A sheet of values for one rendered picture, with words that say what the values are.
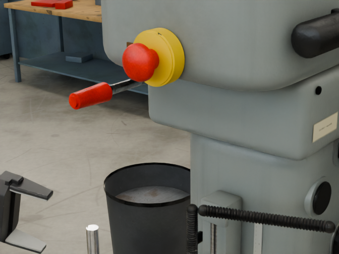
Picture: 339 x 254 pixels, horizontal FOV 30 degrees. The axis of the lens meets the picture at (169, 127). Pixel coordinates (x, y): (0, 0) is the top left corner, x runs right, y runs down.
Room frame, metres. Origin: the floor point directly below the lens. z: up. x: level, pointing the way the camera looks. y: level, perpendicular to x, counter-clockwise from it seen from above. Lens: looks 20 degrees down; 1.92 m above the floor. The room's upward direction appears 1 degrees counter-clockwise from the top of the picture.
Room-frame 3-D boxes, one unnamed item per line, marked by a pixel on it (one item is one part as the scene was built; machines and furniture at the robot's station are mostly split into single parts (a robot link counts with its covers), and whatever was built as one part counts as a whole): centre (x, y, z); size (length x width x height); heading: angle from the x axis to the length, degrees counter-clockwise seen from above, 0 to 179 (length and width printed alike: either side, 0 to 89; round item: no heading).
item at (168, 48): (0.65, 0.01, 1.76); 0.06 x 0.02 x 0.06; 49
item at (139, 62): (0.63, 0.03, 1.76); 0.04 x 0.03 x 0.04; 49
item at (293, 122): (0.86, -0.17, 1.68); 0.34 x 0.24 x 0.10; 139
